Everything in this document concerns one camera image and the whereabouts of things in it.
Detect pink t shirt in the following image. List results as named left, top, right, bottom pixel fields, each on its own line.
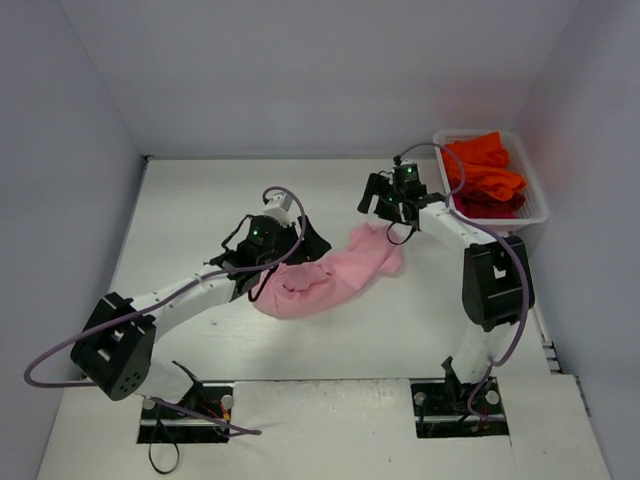
left=252, top=223, right=404, bottom=320

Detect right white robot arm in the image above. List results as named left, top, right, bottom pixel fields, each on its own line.
left=357, top=163, right=535, bottom=412

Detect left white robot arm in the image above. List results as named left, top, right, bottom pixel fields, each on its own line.
left=70, top=215, right=331, bottom=420

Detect dark red t shirt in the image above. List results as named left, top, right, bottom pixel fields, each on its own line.
left=454, top=192, right=525, bottom=219

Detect white plastic basket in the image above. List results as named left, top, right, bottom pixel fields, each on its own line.
left=433, top=129, right=548, bottom=231

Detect orange t shirt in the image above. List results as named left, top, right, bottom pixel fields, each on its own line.
left=441, top=131, right=527, bottom=202

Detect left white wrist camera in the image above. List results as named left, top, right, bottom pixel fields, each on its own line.
left=262, top=192, right=293, bottom=225

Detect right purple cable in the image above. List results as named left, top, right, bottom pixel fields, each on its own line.
left=394, top=142, right=530, bottom=418

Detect purple cable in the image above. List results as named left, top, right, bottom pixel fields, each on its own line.
left=394, top=142, right=530, bottom=418
left=24, top=186, right=307, bottom=438

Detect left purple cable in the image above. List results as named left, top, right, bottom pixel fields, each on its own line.
left=24, top=186, right=307, bottom=438

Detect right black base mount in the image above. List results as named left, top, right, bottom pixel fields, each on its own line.
left=410, top=378, right=509, bottom=439

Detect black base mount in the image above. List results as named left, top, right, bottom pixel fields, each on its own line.
left=137, top=383, right=233, bottom=445
left=410, top=378, right=509, bottom=439

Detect thin black cable loop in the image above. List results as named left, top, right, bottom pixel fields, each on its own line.
left=148, top=415, right=181, bottom=475

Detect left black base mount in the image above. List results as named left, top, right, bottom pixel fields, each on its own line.
left=137, top=383, right=233, bottom=445

